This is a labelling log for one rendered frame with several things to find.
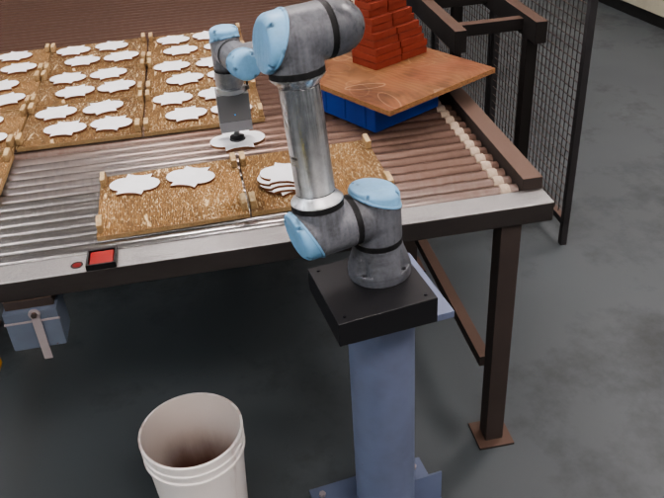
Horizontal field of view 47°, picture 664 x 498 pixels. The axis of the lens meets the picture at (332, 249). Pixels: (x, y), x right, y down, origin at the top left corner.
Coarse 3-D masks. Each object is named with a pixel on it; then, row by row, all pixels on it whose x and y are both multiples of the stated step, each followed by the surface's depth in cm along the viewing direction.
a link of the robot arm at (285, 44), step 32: (320, 0) 150; (256, 32) 150; (288, 32) 145; (320, 32) 147; (288, 64) 148; (320, 64) 151; (288, 96) 153; (320, 96) 156; (288, 128) 157; (320, 128) 157; (320, 160) 159; (320, 192) 162; (288, 224) 169; (320, 224) 164; (352, 224) 167; (320, 256) 168
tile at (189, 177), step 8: (192, 168) 233; (200, 168) 233; (208, 168) 233; (168, 176) 230; (176, 176) 229; (184, 176) 229; (192, 176) 229; (200, 176) 228; (208, 176) 228; (176, 184) 225; (184, 184) 225; (192, 184) 225; (200, 184) 225
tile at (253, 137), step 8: (216, 136) 210; (224, 136) 210; (248, 136) 209; (256, 136) 209; (264, 136) 209; (216, 144) 206; (224, 144) 206; (232, 144) 206; (240, 144) 205; (248, 144) 205; (256, 144) 207
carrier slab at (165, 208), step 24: (168, 168) 236; (216, 168) 234; (168, 192) 223; (192, 192) 222; (216, 192) 221; (240, 192) 221; (120, 216) 213; (144, 216) 212; (168, 216) 211; (192, 216) 210; (216, 216) 210; (240, 216) 211
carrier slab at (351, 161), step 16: (336, 144) 243; (352, 144) 243; (256, 160) 237; (272, 160) 236; (288, 160) 236; (336, 160) 234; (352, 160) 233; (368, 160) 233; (256, 176) 228; (336, 176) 225; (352, 176) 225; (368, 176) 224; (256, 192) 220; (256, 208) 212; (272, 208) 212; (288, 208) 213
